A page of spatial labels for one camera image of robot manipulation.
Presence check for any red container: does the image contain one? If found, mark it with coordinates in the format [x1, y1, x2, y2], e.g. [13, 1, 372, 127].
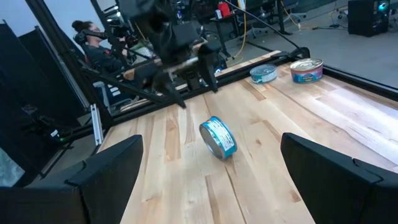
[216, 1, 231, 19]

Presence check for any black metal rig frame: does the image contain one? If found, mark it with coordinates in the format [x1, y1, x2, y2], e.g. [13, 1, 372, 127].
[24, 0, 398, 147]

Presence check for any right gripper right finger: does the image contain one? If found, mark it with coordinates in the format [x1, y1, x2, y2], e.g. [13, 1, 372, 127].
[280, 133, 398, 224]

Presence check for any person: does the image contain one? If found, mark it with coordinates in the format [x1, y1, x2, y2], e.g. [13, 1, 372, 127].
[71, 20, 147, 82]

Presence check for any black computer tower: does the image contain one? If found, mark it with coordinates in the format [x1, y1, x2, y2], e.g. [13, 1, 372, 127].
[347, 0, 391, 38]

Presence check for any silver tin can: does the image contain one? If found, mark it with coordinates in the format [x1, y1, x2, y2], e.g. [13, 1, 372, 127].
[249, 63, 279, 85]
[198, 116, 238, 161]

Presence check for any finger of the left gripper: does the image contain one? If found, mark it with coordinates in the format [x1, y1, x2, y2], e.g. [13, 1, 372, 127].
[198, 50, 220, 93]
[154, 73, 188, 110]

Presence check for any tin can with colourful label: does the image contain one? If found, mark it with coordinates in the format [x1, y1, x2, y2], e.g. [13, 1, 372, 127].
[289, 58, 325, 84]

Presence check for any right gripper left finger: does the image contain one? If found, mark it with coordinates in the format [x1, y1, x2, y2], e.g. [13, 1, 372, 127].
[0, 134, 144, 224]

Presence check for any black fabric panel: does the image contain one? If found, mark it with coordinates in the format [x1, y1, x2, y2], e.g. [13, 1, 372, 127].
[0, 22, 91, 188]

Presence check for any black headset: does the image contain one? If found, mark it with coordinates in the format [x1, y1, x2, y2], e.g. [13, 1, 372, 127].
[73, 29, 109, 45]

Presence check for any silver aluminium bar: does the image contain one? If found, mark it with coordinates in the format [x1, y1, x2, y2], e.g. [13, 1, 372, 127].
[90, 103, 104, 146]

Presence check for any yellow floor cable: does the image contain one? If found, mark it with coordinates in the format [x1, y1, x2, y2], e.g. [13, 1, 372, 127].
[226, 0, 248, 63]

